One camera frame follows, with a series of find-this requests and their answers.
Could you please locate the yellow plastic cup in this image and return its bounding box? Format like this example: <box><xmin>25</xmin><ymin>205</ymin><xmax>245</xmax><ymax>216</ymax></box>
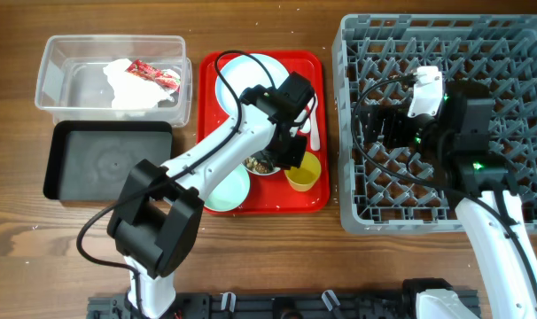
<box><xmin>284</xmin><ymin>152</ymin><xmax>322</xmax><ymax>192</ymax></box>

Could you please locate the food scraps and rice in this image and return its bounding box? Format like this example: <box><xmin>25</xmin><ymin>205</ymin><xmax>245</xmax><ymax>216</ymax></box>
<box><xmin>244</xmin><ymin>156</ymin><xmax>276</xmax><ymax>175</ymax></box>

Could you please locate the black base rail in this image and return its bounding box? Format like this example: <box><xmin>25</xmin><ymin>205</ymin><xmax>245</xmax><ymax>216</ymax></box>
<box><xmin>86</xmin><ymin>290</ymin><xmax>480</xmax><ymax>319</ymax></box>

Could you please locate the light blue plate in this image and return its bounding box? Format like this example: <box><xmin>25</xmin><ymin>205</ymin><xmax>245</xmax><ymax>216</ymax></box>
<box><xmin>215</xmin><ymin>53</ymin><xmax>289</xmax><ymax>116</ymax></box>

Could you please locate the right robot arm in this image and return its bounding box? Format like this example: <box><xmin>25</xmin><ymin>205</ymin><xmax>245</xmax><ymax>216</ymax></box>
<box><xmin>351</xmin><ymin>75</ymin><xmax>537</xmax><ymax>318</ymax></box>

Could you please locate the white plastic spoon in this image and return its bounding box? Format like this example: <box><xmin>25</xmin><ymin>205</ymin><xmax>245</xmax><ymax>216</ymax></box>
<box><xmin>295</xmin><ymin>96</ymin><xmax>317</xmax><ymax>134</ymax></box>

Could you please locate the grey dishwasher rack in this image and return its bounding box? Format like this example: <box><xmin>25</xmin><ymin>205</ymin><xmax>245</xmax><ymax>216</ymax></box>
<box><xmin>331</xmin><ymin>14</ymin><xmax>537</xmax><ymax>235</ymax></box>

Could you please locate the white napkin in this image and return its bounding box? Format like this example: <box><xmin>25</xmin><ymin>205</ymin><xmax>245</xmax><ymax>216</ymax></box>
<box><xmin>103</xmin><ymin>58</ymin><xmax>177</xmax><ymax>110</ymax></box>

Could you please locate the clear plastic bin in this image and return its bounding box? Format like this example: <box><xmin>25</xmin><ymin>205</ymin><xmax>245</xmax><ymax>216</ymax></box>
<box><xmin>35</xmin><ymin>35</ymin><xmax>192</xmax><ymax>128</ymax></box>

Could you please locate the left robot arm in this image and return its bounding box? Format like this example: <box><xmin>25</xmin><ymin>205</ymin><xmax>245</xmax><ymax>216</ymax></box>
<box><xmin>107</xmin><ymin>73</ymin><xmax>315</xmax><ymax>318</ymax></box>

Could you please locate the red serving tray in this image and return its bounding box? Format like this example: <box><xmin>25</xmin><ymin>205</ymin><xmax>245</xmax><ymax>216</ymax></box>
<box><xmin>196</xmin><ymin>51</ymin><xmax>330</xmax><ymax>215</ymax></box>

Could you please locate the blue bowl with food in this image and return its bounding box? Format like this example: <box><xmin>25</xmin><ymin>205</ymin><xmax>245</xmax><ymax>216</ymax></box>
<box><xmin>243</xmin><ymin>152</ymin><xmax>281</xmax><ymax>175</ymax></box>

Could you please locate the empty mint green bowl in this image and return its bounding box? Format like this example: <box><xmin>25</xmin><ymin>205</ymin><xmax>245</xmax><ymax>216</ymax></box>
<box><xmin>205</xmin><ymin>165</ymin><xmax>251</xmax><ymax>212</ymax></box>

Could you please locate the white plastic fork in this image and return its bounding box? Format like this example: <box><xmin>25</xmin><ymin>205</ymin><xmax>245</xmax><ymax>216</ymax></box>
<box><xmin>310</xmin><ymin>105</ymin><xmax>321</xmax><ymax>152</ymax></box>

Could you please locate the red snack wrapper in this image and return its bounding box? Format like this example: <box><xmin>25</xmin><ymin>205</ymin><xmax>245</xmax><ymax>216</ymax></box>
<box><xmin>126</xmin><ymin>59</ymin><xmax>181</xmax><ymax>91</ymax></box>

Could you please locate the black waste tray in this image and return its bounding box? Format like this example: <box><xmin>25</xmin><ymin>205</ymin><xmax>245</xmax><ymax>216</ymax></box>
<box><xmin>43</xmin><ymin>121</ymin><xmax>173</xmax><ymax>201</ymax></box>

